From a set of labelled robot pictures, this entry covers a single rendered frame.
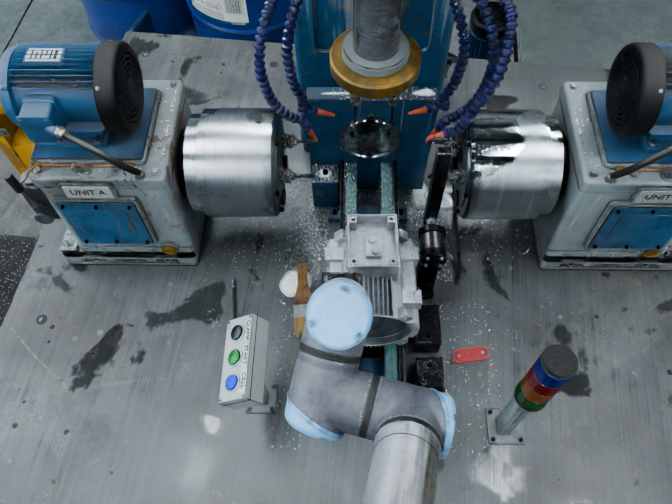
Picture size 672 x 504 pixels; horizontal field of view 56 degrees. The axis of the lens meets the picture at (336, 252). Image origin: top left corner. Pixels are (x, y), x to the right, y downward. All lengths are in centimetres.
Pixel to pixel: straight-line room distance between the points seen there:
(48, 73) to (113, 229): 38
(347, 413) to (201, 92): 133
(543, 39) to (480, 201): 213
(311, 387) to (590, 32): 294
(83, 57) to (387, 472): 95
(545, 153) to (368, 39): 46
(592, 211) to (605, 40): 215
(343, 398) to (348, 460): 56
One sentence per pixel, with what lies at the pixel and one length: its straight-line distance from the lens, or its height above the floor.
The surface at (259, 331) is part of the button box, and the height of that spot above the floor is 107.
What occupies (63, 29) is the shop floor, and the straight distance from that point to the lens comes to 369.
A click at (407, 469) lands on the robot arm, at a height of 143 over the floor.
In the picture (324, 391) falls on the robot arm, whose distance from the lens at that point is 88.
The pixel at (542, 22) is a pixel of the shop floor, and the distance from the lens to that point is 356.
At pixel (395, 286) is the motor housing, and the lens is 126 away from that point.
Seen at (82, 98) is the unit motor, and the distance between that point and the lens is 134.
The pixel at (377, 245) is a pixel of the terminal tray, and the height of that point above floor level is 113.
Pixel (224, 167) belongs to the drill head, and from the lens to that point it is 138.
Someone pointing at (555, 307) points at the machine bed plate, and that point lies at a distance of 163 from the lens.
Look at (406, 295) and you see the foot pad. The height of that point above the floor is 107.
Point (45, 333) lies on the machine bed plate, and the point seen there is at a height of 80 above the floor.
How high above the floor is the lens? 220
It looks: 60 degrees down
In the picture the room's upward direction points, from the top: 2 degrees counter-clockwise
